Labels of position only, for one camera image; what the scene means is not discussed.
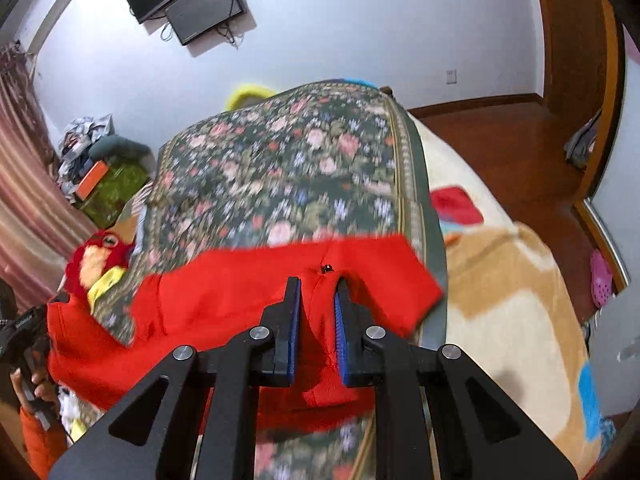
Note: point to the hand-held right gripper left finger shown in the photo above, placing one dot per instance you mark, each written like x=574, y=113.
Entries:
x=295, y=332

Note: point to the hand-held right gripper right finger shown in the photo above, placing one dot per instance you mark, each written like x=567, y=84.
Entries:
x=343, y=337

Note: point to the red zip jacket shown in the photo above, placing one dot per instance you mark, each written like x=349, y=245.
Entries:
x=210, y=292

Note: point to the person's left forearm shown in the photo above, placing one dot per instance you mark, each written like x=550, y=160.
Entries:
x=42, y=442

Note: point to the person's left hand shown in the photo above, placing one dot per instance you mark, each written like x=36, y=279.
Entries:
x=42, y=389

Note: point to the white patterned cloth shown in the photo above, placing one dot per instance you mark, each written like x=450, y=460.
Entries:
x=75, y=410

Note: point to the red bird plush toy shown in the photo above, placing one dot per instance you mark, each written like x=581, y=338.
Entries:
x=95, y=260

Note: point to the pink striped curtain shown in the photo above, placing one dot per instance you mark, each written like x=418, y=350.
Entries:
x=30, y=200

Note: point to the cream printed blanket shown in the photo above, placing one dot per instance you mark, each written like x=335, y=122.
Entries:
x=500, y=320

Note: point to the striped patterned cloth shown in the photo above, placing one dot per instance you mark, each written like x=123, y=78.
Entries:
x=134, y=210

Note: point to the floral bedspread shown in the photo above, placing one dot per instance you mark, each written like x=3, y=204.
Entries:
x=290, y=160

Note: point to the orange box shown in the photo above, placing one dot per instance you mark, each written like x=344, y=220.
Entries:
x=92, y=179

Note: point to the grey pillow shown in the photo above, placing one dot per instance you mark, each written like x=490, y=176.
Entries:
x=120, y=146

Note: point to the pink slipper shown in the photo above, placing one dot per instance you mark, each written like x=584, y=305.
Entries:
x=601, y=277

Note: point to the grey bag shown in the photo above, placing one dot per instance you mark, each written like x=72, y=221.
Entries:
x=584, y=140

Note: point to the sliding wardrobe door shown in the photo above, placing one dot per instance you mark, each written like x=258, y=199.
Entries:
x=612, y=160

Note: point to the wooden door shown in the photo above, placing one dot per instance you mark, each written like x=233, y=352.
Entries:
x=565, y=35

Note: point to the white wall socket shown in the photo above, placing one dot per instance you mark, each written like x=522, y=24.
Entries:
x=452, y=76

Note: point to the small black wall monitor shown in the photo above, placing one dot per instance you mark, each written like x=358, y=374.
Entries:
x=205, y=7

